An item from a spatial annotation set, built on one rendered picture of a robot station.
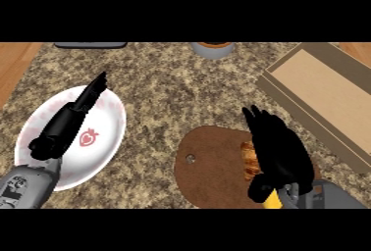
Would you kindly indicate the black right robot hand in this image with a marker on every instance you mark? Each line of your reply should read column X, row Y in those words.
column 280, row 150

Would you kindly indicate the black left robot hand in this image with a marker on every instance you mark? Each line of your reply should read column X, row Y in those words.
column 65, row 125

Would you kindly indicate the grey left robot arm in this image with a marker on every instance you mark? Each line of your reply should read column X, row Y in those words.
column 27, row 186

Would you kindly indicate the yellow object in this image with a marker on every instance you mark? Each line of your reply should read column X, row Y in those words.
column 272, row 201

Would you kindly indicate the grey pot with brown contents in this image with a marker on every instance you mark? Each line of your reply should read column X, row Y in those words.
column 212, row 49

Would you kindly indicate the white plate with red strawberry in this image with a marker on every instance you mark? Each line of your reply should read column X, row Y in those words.
column 96, row 143

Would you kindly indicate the brown wooden cutting board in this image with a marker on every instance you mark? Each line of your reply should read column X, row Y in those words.
column 212, row 170

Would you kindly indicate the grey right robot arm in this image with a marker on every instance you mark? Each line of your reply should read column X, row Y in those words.
column 321, row 196

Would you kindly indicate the golden brown croissant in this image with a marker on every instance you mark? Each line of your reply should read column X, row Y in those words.
column 250, row 160

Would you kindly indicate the dark grey flat appliance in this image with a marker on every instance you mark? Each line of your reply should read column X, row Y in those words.
column 91, row 44

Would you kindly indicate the brown cardboard box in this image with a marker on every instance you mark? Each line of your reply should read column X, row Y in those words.
column 324, row 94

